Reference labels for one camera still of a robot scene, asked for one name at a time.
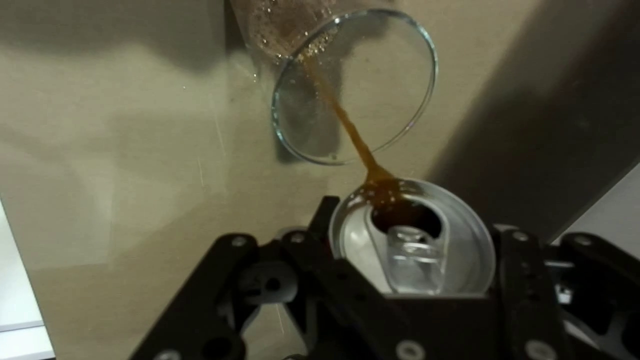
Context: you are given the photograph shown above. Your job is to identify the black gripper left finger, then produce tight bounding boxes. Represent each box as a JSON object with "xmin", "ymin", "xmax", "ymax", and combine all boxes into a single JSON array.
[{"xmin": 129, "ymin": 194, "xmax": 429, "ymax": 360}]

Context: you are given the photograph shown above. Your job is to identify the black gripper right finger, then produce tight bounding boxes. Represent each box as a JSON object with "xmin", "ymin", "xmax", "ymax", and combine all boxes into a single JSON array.
[{"xmin": 495, "ymin": 226, "xmax": 640, "ymax": 360}]

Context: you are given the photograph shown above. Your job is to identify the white orange drink can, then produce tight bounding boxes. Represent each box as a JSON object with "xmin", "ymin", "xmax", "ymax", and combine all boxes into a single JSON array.
[{"xmin": 327, "ymin": 178, "xmax": 500, "ymax": 299}]

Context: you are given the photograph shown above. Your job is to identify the small dark cup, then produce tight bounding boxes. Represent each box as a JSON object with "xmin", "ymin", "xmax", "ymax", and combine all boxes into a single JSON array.
[{"xmin": 239, "ymin": 0, "xmax": 437, "ymax": 232}]

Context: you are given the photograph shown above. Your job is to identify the tall clear glass cup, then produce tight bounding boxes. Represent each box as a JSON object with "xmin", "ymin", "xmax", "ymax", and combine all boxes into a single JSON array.
[{"xmin": 228, "ymin": 0, "xmax": 440, "ymax": 167}]

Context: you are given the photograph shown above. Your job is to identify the white drawer front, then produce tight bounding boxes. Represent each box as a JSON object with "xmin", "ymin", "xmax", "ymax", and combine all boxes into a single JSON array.
[{"xmin": 0, "ymin": 198, "xmax": 58, "ymax": 360}]

